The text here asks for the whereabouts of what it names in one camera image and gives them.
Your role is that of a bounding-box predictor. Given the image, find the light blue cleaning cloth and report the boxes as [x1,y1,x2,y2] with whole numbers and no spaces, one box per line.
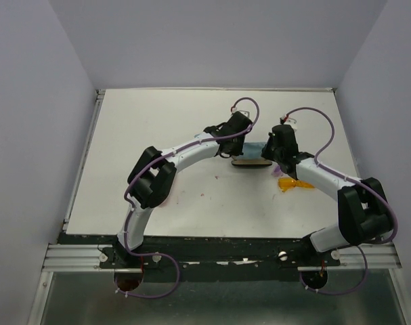
[239,142,266,160]

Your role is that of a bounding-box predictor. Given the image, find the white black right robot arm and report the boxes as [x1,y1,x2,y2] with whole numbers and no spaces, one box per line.
[262,125,397,265]

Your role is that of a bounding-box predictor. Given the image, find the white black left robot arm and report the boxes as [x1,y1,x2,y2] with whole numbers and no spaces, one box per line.
[115,112,256,267]

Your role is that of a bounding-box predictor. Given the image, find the purple sunglasses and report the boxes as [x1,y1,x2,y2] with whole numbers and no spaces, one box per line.
[271,165,283,177]

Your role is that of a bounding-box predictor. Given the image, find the orange sunglasses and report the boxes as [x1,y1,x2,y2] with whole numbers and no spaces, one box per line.
[278,177,315,192]

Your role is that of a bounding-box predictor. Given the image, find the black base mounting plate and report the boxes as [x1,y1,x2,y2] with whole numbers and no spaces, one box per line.
[100,228,341,284]

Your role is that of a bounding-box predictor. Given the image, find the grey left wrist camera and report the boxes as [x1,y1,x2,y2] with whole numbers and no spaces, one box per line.
[230,107,250,118]

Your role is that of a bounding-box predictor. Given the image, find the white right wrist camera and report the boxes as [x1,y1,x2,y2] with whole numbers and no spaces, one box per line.
[280,115,298,132]

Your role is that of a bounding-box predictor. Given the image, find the aluminium extrusion rail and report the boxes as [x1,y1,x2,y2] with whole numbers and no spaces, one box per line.
[42,243,402,273]

